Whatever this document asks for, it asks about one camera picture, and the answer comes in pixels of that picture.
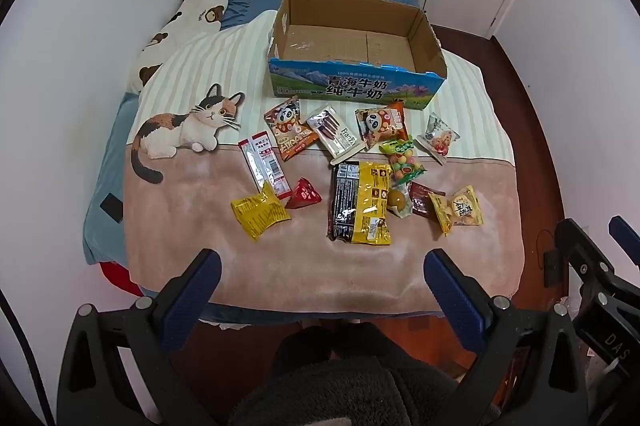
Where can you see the red cloth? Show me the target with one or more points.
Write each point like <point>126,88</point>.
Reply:
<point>119,280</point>

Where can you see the black box on floor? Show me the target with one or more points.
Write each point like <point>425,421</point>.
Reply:
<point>553,270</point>

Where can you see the flat black object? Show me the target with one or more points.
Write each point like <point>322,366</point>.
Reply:
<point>111,207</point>

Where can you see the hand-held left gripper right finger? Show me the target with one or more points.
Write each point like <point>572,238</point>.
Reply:
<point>452,286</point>

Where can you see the cat print blanket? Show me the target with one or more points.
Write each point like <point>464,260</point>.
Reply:
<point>300,266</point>

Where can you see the red triangular snack packet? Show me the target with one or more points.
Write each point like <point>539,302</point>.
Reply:
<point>303,195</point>

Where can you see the cardboard box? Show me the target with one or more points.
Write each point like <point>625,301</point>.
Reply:
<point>350,44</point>

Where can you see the dark red snack sachet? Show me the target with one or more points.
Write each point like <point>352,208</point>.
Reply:
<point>424,200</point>

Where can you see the orange panda print packet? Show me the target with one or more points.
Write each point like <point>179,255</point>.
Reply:
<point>286,130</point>

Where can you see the large yellow black snack packet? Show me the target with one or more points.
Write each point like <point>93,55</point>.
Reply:
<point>361,201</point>

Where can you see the white chocolate stick packet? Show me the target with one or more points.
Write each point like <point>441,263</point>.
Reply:
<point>334,132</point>

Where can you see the white packet with red berries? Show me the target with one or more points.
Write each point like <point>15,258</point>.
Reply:
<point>438,138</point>

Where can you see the panda print cookie packet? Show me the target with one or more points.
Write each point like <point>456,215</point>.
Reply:
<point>382,124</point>

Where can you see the red white long sausage packet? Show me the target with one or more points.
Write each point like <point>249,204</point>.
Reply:
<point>263,164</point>

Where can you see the green candy ball bag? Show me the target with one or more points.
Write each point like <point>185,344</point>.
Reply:
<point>402,161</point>

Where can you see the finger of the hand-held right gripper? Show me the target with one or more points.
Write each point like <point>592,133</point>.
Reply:
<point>582,251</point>
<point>625,236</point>

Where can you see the small yellow snack packet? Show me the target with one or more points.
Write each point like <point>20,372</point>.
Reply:
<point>260,212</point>

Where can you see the bear print pillow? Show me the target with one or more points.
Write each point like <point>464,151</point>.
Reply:
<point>200,6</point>

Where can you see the round brown pastry in wrapper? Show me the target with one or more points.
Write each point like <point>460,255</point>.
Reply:
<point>398,201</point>

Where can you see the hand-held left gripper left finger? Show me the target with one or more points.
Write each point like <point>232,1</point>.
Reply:
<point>192,291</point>

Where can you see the yellow pastry packet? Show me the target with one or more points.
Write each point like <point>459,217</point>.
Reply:
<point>460,209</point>

